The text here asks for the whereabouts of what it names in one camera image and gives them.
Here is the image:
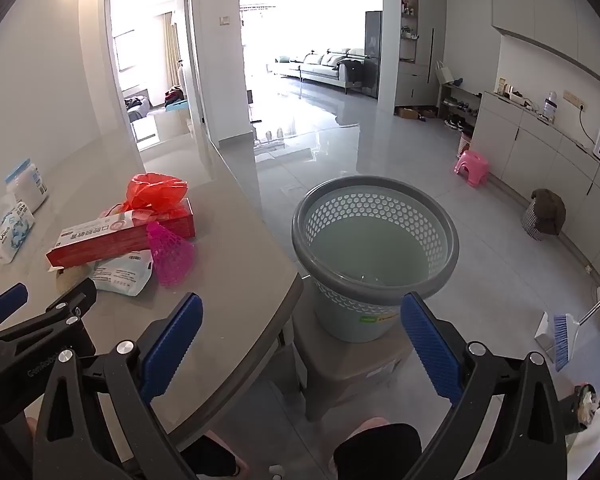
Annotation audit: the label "shoe rack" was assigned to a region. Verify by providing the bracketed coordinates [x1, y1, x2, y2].
[437, 82, 483, 133]

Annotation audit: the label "grey sideboard cabinet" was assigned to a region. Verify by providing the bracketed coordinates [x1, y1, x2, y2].
[472, 91, 600, 271]

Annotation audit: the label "long red cardboard box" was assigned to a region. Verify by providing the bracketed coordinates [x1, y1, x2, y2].
[46, 199, 197, 268]

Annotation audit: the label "person's leg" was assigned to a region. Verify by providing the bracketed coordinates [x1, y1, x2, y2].
[332, 417, 423, 480]
[180, 430, 246, 480]

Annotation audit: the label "bed with dark clothes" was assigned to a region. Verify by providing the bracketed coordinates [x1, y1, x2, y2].
[124, 94, 152, 122]

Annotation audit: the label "brown plastic stool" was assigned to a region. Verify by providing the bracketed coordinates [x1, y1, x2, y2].
[280, 305, 416, 423]

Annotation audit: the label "blue patterned tissue pack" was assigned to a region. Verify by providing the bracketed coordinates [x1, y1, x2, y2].
[0, 200, 36, 265]

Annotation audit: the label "checkered laundry basket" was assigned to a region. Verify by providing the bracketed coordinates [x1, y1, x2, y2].
[521, 200, 548, 241]

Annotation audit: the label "red plastic bag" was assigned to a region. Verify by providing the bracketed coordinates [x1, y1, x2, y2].
[122, 172, 190, 211]

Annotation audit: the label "grey wall cabinets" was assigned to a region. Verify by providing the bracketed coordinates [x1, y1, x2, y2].
[490, 0, 600, 86]

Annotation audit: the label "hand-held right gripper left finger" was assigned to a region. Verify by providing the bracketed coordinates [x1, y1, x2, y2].
[32, 292, 206, 480]

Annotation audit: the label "tall shelf cabinet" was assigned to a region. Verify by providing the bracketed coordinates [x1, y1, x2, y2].
[395, 0, 448, 106]

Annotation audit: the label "black power cable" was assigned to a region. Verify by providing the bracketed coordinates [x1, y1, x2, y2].
[577, 105, 599, 147]

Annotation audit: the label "person's right leg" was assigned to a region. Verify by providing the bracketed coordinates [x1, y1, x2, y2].
[332, 417, 423, 480]

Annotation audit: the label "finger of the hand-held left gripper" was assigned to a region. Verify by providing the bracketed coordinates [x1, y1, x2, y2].
[45, 278, 98, 332]
[0, 282, 30, 335]

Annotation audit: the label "pink plastic stool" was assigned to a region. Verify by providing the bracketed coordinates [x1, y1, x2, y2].
[454, 150, 491, 188]

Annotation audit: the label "pink mesh net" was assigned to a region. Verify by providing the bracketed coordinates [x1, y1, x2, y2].
[146, 221, 197, 288]

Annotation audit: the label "white jar with blue lid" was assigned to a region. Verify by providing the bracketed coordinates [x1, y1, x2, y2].
[5, 158, 49, 211]

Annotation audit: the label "grey perforated plastic basket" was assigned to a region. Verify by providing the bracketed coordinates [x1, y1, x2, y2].
[291, 176, 460, 345]

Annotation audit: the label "blue broom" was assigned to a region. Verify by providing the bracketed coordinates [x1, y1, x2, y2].
[552, 277, 600, 373]

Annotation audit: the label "person's left leg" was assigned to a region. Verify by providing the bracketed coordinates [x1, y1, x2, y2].
[180, 430, 246, 480]

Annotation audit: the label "white dustpan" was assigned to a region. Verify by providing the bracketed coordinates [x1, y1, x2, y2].
[535, 311, 556, 361]

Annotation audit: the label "white printed packet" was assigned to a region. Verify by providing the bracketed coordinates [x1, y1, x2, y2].
[91, 250, 155, 297]

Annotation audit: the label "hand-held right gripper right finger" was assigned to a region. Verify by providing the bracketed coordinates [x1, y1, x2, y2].
[400, 292, 576, 480]

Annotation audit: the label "light grey sofa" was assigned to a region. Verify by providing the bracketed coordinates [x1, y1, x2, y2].
[274, 49, 368, 92]

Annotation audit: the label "black jacket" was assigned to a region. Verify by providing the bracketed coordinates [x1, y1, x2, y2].
[337, 58, 363, 92]

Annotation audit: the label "beige curtain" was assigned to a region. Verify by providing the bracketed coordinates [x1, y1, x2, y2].
[160, 11, 182, 92]

